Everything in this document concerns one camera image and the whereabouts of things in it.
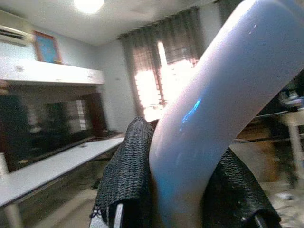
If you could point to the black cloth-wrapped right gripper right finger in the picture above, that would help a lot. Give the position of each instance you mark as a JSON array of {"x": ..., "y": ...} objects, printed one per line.
[{"x": 235, "y": 190}]

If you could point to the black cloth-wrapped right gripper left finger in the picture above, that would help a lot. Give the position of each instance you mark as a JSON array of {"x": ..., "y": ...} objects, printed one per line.
[{"x": 126, "y": 171}]

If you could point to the long white console table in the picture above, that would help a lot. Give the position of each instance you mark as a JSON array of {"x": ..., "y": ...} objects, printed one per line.
[{"x": 54, "y": 164}]

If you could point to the white table with clutter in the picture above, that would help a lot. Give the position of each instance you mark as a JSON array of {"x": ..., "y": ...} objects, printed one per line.
[{"x": 288, "y": 121}]

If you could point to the black flat television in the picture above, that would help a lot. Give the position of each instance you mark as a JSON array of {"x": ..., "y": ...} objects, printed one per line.
[{"x": 42, "y": 126}]

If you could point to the dark grey window curtain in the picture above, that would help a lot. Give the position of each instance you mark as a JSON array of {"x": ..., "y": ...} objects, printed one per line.
[{"x": 164, "y": 50}]

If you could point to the framed blue picture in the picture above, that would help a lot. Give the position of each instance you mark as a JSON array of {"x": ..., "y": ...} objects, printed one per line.
[{"x": 46, "y": 47}]

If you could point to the white ceiling lamp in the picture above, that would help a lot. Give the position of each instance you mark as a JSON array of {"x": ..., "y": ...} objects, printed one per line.
[{"x": 88, "y": 5}]

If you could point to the white wall cabinet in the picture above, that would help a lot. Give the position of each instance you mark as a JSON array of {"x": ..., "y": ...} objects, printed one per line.
[{"x": 50, "y": 71}]

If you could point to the white wall air conditioner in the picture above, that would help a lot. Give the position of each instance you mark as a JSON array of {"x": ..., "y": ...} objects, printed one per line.
[{"x": 13, "y": 35}]

